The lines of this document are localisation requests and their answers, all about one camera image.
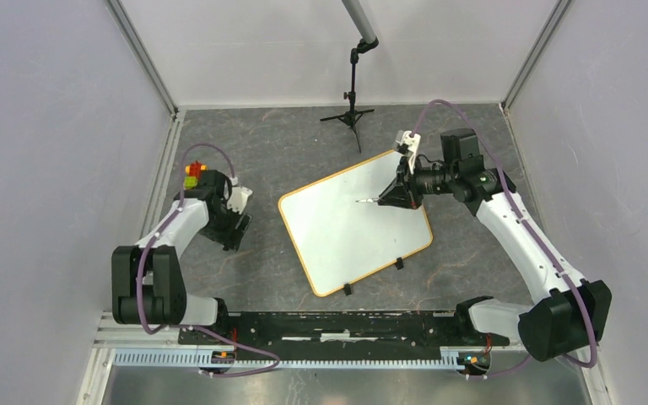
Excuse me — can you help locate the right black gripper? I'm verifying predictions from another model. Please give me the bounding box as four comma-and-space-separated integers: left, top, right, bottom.
378, 154, 457, 210

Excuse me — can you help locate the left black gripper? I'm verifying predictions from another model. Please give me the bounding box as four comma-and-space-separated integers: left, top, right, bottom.
197, 201, 252, 251

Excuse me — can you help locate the black whiteboard marker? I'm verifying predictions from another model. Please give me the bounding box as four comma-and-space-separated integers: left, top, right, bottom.
355, 197, 380, 203

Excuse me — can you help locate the yellow framed whiteboard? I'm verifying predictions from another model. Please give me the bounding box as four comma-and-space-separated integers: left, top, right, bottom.
278, 151, 434, 297

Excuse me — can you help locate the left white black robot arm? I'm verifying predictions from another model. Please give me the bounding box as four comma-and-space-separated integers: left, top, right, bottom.
111, 170, 252, 344

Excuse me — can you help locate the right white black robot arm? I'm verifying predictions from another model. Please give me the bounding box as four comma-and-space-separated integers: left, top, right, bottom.
373, 128, 612, 368

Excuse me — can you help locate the colourful toy block car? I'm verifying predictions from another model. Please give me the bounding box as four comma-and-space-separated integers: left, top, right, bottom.
183, 160, 208, 190

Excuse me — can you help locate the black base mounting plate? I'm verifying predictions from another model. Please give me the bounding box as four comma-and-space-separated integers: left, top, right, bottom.
212, 310, 510, 361

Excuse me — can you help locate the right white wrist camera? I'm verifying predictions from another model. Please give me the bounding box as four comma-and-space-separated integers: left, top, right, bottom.
392, 130, 421, 174

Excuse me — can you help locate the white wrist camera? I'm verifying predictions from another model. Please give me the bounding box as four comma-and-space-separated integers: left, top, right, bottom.
392, 130, 421, 174
227, 177, 253, 214

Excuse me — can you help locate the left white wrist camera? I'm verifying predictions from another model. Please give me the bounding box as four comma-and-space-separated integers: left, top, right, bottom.
227, 177, 253, 214

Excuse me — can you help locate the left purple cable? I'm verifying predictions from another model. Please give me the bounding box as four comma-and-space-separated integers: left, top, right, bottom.
136, 143, 282, 379

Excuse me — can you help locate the purple cable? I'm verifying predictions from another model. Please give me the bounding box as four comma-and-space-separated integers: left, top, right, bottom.
136, 143, 282, 379
411, 99, 600, 379

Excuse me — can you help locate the black tripod camera stand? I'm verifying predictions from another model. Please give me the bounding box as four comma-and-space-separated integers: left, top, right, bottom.
320, 37, 379, 153

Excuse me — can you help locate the grey camera boom pole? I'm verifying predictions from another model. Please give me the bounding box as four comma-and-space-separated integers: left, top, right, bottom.
342, 0, 377, 44

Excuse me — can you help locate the slotted aluminium cable rail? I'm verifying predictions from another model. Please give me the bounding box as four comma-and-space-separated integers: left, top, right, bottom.
113, 348, 489, 372

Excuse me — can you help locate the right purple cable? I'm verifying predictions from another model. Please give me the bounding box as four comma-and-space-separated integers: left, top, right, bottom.
411, 99, 600, 379

